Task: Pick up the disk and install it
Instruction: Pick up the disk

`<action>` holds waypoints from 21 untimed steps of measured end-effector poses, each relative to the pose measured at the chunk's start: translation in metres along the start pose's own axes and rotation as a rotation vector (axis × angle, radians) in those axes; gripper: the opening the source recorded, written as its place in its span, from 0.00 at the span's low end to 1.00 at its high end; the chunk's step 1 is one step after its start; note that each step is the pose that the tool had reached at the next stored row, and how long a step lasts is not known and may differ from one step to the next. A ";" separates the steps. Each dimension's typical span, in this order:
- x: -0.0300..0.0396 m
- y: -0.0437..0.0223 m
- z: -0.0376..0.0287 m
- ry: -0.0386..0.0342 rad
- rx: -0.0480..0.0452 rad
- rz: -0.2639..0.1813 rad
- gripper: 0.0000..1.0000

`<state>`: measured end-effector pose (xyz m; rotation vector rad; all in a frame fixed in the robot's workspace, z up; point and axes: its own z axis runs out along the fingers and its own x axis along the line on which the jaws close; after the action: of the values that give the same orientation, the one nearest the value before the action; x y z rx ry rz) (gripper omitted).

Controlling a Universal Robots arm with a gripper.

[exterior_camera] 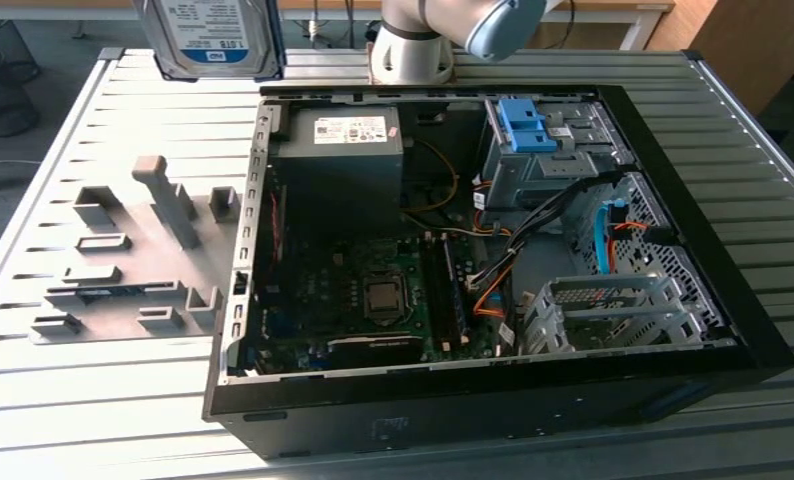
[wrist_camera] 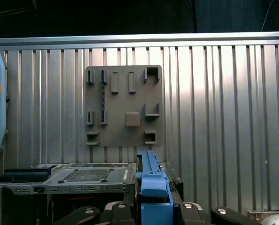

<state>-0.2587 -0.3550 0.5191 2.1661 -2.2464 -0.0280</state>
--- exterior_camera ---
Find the hard disk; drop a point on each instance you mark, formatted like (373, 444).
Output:
(209, 35)

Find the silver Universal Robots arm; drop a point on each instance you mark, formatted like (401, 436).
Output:
(409, 55)

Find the silver disk bay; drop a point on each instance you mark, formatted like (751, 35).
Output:
(623, 312)

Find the silver CPU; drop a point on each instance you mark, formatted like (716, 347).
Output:
(384, 295)

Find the black RAM stick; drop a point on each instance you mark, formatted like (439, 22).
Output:
(455, 290)

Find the CPU socket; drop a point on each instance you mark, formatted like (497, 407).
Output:
(385, 320)

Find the green motherboard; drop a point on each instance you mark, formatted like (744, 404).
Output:
(316, 300)

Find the grey power supply unit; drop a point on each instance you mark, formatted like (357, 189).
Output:
(343, 165)

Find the black graphics card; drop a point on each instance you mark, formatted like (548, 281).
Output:
(376, 350)

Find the grey metal drive cage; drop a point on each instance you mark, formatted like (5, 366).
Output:
(549, 175)

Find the blue drive latch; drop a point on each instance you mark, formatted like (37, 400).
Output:
(525, 135)

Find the black open PC case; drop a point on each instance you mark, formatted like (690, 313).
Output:
(436, 415)

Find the grey parts rack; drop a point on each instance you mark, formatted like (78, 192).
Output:
(143, 250)

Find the slim dark RAM stick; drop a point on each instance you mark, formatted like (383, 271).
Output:
(109, 291)

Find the wooden cabinet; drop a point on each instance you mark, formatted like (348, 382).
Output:
(756, 40)

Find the black mesh wastebasket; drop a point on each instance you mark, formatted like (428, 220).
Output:
(2, 75)

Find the wooden desk white frame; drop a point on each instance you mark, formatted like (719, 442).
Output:
(632, 35)

